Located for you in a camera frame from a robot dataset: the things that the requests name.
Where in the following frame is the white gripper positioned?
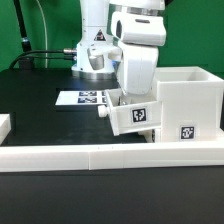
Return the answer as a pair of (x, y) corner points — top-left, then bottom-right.
(87, 11), (166, 96)

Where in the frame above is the white drawer box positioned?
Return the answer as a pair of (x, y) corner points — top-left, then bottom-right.
(98, 89), (162, 136)
(139, 128), (161, 143)

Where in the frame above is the white drawer cabinet frame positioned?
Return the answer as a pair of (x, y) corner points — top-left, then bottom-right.
(152, 67), (224, 143)

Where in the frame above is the white front drawer box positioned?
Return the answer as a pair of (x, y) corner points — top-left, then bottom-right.
(139, 128), (161, 143)

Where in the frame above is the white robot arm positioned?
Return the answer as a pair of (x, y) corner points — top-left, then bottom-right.
(72, 0), (171, 96)

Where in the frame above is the white marker sheet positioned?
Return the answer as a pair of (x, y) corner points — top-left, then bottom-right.
(56, 90), (106, 106)

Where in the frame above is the black pole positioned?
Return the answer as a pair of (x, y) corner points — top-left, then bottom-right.
(13, 0), (31, 52)

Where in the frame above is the black cable with connector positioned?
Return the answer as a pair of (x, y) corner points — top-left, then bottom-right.
(9, 48), (78, 70)

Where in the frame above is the white thin cable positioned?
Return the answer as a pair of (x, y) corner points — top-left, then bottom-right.
(35, 0), (49, 69)

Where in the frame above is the white boundary fence rail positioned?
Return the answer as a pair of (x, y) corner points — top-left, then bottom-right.
(0, 114), (224, 172)

